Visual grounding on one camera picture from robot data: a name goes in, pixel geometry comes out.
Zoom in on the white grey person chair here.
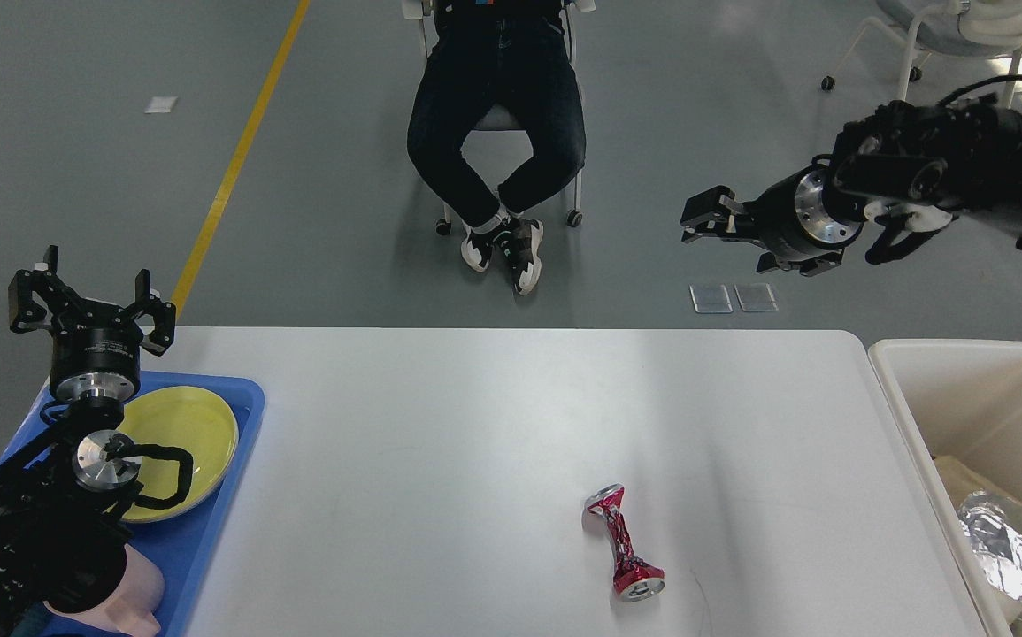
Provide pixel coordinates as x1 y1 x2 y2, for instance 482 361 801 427
400 1 596 237

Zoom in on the crushed red can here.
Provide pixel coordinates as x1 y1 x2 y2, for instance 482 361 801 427
583 483 665 603

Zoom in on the transparent floor plate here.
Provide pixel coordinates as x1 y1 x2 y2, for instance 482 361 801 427
689 285 734 315
734 282 780 313

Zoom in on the aluminium foil tray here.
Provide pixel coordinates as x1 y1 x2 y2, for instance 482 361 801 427
958 489 1022 604

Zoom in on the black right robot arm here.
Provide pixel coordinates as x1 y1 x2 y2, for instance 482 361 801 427
680 75 1022 277

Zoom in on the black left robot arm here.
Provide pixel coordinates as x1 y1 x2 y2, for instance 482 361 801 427
0 245 195 636

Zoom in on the blue plastic tray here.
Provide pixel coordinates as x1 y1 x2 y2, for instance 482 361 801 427
0 372 265 636

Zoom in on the white plastic bin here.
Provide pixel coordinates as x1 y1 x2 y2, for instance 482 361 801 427
868 339 1022 636

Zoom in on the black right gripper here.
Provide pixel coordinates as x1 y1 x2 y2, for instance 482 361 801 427
680 166 864 278

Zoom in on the yellow plastic plate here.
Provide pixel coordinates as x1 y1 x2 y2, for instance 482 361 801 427
118 386 239 524

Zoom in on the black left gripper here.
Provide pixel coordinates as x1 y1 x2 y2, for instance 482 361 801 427
8 245 176 403

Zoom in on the white rolling chair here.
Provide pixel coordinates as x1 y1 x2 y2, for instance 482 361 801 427
819 1 1022 100

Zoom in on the brown paper bag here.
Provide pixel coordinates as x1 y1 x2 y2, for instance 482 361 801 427
932 455 1007 510

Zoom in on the white floor label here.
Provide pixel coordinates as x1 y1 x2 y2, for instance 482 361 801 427
143 96 179 113

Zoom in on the pink mug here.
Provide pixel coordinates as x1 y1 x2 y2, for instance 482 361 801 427
42 544 165 636

